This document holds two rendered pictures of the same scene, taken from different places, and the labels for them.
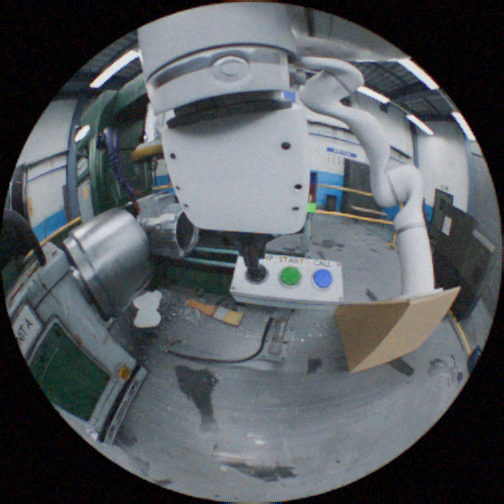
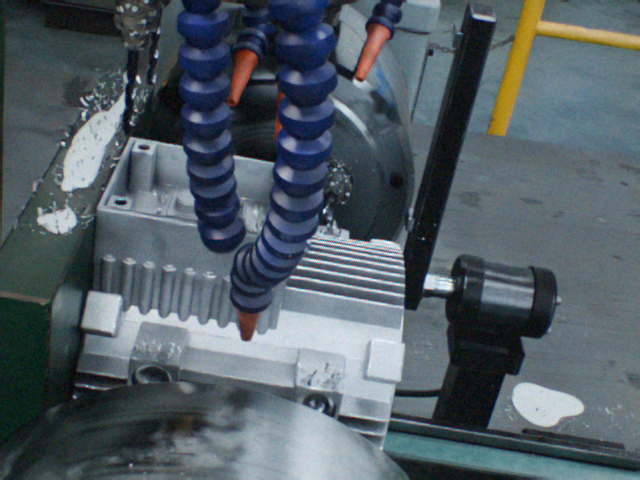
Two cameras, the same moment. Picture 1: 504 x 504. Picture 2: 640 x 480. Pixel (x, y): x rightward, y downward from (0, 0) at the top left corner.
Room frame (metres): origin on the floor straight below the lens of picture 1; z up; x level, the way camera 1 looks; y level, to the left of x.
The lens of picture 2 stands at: (-0.02, 0.44, 1.47)
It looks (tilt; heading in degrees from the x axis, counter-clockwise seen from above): 31 degrees down; 345
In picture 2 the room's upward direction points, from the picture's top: 12 degrees clockwise
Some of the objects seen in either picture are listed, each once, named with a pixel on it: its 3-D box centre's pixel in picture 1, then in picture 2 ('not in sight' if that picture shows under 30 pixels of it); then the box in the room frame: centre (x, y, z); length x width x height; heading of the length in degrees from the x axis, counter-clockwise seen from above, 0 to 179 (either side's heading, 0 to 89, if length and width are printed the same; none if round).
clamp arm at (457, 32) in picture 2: not in sight; (442, 167); (0.66, 0.17, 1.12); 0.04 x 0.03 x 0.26; 78
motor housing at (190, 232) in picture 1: (167, 228); (241, 355); (0.55, 0.32, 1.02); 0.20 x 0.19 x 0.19; 78
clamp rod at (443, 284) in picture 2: not in sight; (463, 290); (0.65, 0.13, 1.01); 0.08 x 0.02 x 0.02; 78
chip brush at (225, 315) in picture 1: (212, 311); not in sight; (0.35, 0.13, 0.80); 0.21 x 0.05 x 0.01; 70
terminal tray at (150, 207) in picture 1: (156, 205); (200, 233); (0.56, 0.36, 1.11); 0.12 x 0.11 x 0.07; 78
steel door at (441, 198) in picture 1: (441, 215); not in sight; (2.85, -6.84, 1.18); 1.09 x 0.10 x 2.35; 174
